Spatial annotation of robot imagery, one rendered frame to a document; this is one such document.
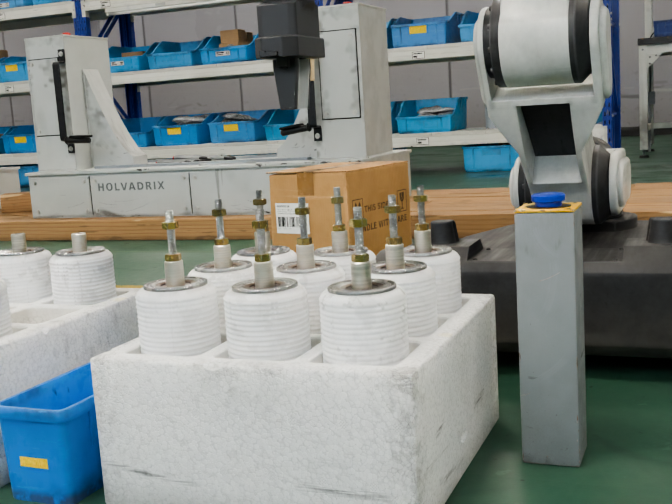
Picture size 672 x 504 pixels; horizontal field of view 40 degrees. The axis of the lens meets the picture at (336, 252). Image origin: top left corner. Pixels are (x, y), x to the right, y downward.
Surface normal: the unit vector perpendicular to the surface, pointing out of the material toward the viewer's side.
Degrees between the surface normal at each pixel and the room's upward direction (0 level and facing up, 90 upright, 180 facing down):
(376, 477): 90
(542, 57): 113
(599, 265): 46
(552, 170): 54
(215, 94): 90
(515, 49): 104
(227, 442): 90
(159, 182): 90
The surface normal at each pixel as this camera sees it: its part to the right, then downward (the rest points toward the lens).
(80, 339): 0.92, 0.00
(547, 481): -0.07, -0.99
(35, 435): -0.38, 0.20
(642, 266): -0.31, -0.57
